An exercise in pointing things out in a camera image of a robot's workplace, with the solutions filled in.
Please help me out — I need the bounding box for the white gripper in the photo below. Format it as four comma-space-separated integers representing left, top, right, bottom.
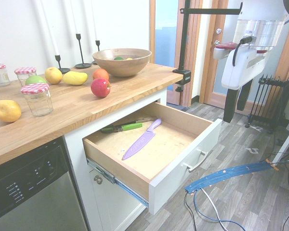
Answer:
221, 43, 274, 123

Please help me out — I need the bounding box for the silver drawer handle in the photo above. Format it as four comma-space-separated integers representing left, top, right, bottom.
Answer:
185, 150, 209, 173

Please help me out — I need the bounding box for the white wooden drawer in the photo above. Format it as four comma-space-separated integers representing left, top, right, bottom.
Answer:
81, 101, 223, 216

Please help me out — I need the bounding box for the black oil radiator heater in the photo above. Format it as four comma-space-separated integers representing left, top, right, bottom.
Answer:
245, 74, 289, 134

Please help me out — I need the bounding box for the purple kitchen knife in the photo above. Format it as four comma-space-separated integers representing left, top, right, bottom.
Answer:
121, 117, 162, 161

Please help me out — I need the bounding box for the large wooden bowl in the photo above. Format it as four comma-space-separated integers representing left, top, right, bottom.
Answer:
92, 48, 152, 77

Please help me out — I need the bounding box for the red apple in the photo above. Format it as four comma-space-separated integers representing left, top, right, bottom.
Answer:
90, 77, 111, 98

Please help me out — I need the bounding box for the orange fruit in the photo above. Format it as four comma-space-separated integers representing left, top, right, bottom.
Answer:
92, 68, 110, 81

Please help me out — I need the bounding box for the black candle holder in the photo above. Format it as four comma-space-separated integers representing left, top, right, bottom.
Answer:
74, 33, 92, 69
91, 39, 101, 65
54, 54, 71, 75

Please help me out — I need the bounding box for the white taper candle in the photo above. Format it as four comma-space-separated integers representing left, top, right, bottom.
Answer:
69, 0, 79, 35
39, 0, 61, 56
90, 0, 99, 41

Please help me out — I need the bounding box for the yellow-green lemon lower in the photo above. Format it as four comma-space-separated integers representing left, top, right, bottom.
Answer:
62, 71, 89, 86

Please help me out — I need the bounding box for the white kitchen cabinet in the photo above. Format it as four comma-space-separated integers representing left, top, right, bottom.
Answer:
62, 88, 168, 231

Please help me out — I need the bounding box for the green apple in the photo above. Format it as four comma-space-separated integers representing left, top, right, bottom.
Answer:
25, 75, 48, 86

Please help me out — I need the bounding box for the stainless steel dishwasher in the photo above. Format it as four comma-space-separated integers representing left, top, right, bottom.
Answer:
0, 136, 89, 231

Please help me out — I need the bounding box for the large yellow fruit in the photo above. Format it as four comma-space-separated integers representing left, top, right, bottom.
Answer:
0, 99, 22, 123

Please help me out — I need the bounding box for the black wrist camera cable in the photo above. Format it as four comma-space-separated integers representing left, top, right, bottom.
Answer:
232, 36, 254, 67

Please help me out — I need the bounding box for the wooden door frame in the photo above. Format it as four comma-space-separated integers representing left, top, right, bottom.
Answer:
148, 0, 203, 108

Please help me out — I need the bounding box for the blue taped cable strip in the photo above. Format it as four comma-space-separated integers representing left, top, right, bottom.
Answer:
184, 161, 280, 195

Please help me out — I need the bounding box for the black camera stand with clamp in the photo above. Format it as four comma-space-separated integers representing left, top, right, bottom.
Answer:
172, 0, 244, 93

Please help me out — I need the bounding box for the white floor cable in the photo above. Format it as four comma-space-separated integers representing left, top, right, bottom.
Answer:
201, 187, 232, 231

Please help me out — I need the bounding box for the green handled black tool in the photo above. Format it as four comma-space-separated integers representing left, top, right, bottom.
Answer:
100, 122, 144, 134

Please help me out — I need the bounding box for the blue floor cable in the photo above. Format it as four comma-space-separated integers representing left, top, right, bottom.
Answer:
194, 187, 249, 231

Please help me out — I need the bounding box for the black floor cable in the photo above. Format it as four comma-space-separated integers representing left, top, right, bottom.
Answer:
184, 191, 200, 231

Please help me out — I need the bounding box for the metal drawer slide rail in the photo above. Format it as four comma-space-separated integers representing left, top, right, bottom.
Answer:
86, 158, 150, 207

